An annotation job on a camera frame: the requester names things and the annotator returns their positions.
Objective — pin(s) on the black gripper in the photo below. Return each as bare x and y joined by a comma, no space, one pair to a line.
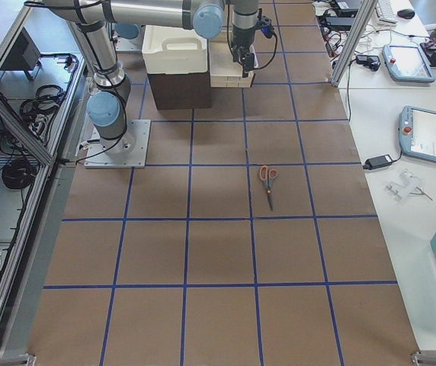
242,38

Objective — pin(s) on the orange grey scissors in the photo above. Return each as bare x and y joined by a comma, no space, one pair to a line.
267,176

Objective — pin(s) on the white foam tray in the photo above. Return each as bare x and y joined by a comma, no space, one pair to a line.
172,50

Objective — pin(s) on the dark brown wooden cabinet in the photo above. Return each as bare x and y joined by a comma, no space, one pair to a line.
181,91

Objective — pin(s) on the far teach pendant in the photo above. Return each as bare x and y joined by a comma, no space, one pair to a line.
407,64

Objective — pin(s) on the teach pendant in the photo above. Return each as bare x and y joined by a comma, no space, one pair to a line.
417,133
407,64

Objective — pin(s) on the black computer mouse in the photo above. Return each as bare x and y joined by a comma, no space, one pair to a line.
407,13

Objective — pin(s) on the black power adapter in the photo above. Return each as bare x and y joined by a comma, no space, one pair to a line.
378,162

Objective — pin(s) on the near teach pendant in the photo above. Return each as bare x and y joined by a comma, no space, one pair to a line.
417,133

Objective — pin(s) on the clear plastic parts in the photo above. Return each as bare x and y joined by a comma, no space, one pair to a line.
410,185

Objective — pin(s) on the aluminium frame post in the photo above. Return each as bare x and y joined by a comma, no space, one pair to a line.
358,27

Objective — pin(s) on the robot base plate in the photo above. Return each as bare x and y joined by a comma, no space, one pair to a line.
130,152

